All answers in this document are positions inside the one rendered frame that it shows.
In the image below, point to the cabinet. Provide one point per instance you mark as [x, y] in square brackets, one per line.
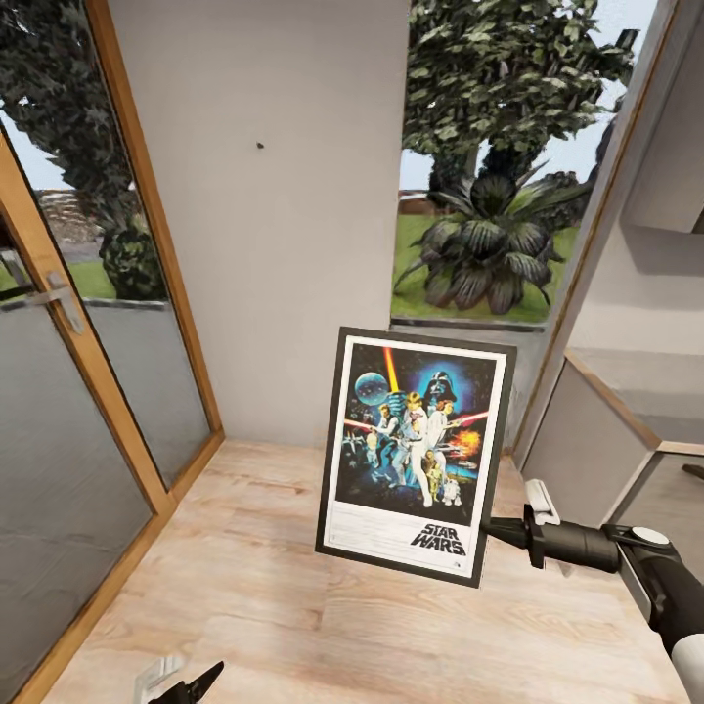
[669, 191]

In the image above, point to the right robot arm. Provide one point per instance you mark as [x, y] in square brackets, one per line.
[669, 597]

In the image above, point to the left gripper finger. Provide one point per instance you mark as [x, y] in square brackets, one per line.
[199, 687]

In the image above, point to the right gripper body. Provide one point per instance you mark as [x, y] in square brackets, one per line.
[566, 541]

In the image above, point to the dishwasher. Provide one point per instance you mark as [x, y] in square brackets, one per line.
[668, 497]

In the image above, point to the poster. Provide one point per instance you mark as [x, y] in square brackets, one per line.
[415, 437]

